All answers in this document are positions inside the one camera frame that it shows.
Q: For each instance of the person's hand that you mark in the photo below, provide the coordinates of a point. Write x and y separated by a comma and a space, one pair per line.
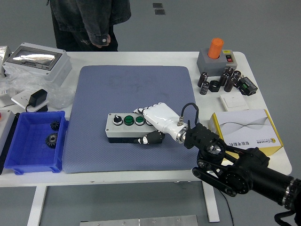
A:
101, 42

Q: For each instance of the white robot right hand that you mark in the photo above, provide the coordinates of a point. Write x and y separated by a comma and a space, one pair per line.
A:
160, 115

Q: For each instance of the grey push button control box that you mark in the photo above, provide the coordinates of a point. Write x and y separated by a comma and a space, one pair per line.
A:
113, 131

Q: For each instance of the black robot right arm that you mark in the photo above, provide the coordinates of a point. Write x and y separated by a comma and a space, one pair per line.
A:
247, 179

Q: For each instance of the person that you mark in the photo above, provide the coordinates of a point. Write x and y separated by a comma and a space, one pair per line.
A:
75, 16

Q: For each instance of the blue-grey table mat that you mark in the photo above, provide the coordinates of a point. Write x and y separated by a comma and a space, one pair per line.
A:
94, 94

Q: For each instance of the black capacitor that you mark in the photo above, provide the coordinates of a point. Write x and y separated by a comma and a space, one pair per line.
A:
224, 79
229, 84
205, 88
202, 79
236, 75
229, 70

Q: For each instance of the clear plastic bag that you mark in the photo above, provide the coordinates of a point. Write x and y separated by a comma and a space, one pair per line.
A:
61, 96

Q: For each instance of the black power adapter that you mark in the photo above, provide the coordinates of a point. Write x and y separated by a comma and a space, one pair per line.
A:
37, 97

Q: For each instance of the orange cylinder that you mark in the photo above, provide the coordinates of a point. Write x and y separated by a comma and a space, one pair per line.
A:
215, 48

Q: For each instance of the white and yellow carton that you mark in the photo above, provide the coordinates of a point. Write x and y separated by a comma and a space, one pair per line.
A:
247, 124

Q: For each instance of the black module with green terminals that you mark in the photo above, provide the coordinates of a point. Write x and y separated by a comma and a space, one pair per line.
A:
249, 86

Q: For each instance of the small black gear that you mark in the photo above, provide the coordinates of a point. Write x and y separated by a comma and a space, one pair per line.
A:
55, 125

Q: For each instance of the white socket panel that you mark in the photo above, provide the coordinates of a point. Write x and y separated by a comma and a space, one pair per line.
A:
20, 98

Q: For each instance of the white table leg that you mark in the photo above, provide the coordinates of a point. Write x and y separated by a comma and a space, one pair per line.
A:
211, 207
36, 207

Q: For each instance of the large black gear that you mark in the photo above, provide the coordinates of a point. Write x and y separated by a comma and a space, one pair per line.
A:
51, 140

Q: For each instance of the blue plastic bin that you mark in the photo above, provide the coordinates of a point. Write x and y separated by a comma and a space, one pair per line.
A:
28, 153

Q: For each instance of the grey enclosure with clear lid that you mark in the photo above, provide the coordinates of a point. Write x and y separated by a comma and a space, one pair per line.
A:
58, 70

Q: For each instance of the grey switch box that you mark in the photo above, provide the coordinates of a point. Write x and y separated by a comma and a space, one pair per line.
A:
207, 65

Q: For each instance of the white wall switch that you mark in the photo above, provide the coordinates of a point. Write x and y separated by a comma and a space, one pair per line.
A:
235, 101

